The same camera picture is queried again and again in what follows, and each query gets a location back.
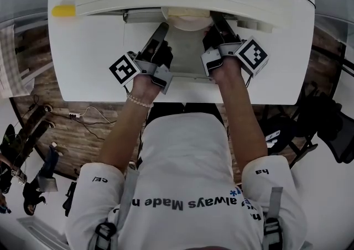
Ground white desk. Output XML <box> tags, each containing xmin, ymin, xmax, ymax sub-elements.
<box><xmin>47</xmin><ymin>0</ymin><xmax>316</xmax><ymax>106</ymax></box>

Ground white floor cable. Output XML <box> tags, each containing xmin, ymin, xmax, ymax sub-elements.
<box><xmin>81</xmin><ymin>106</ymin><xmax>117</xmax><ymax>125</ymax></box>

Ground grey harness strap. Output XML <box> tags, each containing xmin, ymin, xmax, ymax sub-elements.
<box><xmin>95</xmin><ymin>165</ymin><xmax>139</xmax><ymax>250</ymax></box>
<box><xmin>262</xmin><ymin>186</ymin><xmax>284</xmax><ymax>250</ymax></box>

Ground person's right forearm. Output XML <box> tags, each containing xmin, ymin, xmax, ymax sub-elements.
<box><xmin>211</xmin><ymin>62</ymin><xmax>268</xmax><ymax>174</ymax></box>

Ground black device with white label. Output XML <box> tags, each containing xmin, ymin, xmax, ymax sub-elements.
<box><xmin>264</xmin><ymin>129</ymin><xmax>282</xmax><ymax>150</ymax></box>

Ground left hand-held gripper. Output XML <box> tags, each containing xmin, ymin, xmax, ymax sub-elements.
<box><xmin>109</xmin><ymin>22</ymin><xmax>174</xmax><ymax>95</ymax></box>

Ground person's black trousers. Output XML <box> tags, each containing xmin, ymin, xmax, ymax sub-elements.
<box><xmin>145</xmin><ymin>102</ymin><xmax>225</xmax><ymax>128</ymax></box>

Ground person's white printed t-shirt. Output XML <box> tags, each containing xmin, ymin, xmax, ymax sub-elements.
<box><xmin>65</xmin><ymin>113</ymin><xmax>308</xmax><ymax>250</ymax></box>

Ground white plastic box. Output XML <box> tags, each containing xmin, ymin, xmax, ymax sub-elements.
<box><xmin>16</xmin><ymin>215</ymin><xmax>69</xmax><ymax>250</ymax></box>

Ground black padded chair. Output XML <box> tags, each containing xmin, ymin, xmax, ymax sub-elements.
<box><xmin>259</xmin><ymin>105</ymin><xmax>319</xmax><ymax>169</ymax></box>

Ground black floor cable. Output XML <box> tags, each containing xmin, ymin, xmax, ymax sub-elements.
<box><xmin>74</xmin><ymin>117</ymin><xmax>107</xmax><ymax>140</ymax></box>

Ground black mesh office chair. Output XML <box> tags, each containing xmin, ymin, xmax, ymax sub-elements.
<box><xmin>312</xmin><ymin>81</ymin><xmax>354</xmax><ymax>164</ymax></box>

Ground white round plate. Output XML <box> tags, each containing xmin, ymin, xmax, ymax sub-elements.
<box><xmin>160</xmin><ymin>7</ymin><xmax>214</xmax><ymax>31</ymax></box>

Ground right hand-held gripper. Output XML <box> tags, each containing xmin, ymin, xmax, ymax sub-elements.
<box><xmin>200</xmin><ymin>15</ymin><xmax>269</xmax><ymax>78</ymax></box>

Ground person's left forearm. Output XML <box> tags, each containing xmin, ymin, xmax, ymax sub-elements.
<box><xmin>99</xmin><ymin>76</ymin><xmax>161</xmax><ymax>174</ymax></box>

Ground checked tablecloth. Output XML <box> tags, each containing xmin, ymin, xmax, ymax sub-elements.
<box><xmin>0</xmin><ymin>24</ymin><xmax>30</xmax><ymax>99</ymax></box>

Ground yellow banana toy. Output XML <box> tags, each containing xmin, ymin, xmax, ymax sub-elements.
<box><xmin>51</xmin><ymin>5</ymin><xmax>77</xmax><ymax>18</ymax></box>

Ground bead bracelet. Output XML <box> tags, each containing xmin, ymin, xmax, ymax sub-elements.
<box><xmin>126</xmin><ymin>92</ymin><xmax>154</xmax><ymax>108</ymax></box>

